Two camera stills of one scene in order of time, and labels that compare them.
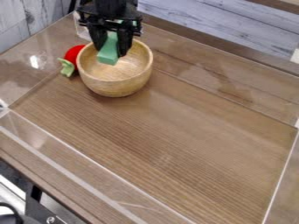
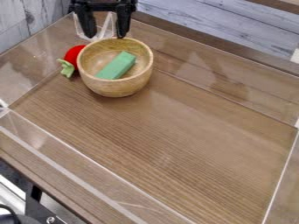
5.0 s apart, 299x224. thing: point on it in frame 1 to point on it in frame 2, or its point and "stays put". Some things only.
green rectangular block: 107,56 to 120,66
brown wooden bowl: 122,79 stays put
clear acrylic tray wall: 101,193 stays put
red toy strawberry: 70,59 stays put
